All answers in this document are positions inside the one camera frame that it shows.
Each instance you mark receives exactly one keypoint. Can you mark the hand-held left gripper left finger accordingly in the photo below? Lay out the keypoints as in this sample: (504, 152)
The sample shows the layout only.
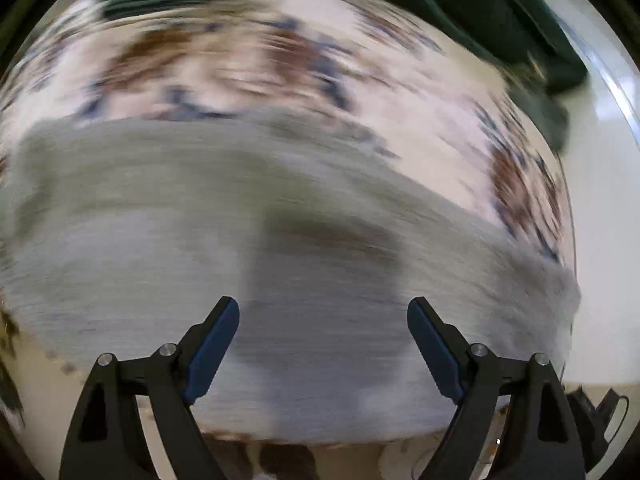
(212, 347)

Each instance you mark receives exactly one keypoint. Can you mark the floral patterned blanket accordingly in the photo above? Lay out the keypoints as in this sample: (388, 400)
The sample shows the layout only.
(250, 60)

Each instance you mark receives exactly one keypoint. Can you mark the dark green cloth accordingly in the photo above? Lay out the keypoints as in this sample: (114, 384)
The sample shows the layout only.
(450, 15)

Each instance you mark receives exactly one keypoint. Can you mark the grey pants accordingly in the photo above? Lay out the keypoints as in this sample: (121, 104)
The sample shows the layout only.
(280, 280)

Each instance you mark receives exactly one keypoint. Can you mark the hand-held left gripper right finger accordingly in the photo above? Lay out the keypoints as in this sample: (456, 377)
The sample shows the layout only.
(434, 347)

